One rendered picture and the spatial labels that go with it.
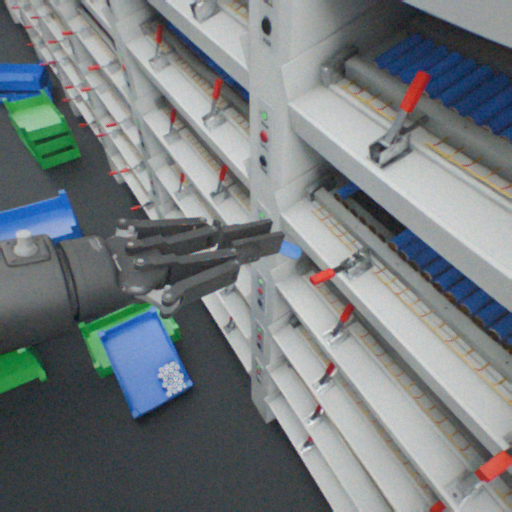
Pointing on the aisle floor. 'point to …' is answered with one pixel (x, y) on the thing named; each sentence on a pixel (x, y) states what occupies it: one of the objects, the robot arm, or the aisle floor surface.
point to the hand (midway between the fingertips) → (250, 241)
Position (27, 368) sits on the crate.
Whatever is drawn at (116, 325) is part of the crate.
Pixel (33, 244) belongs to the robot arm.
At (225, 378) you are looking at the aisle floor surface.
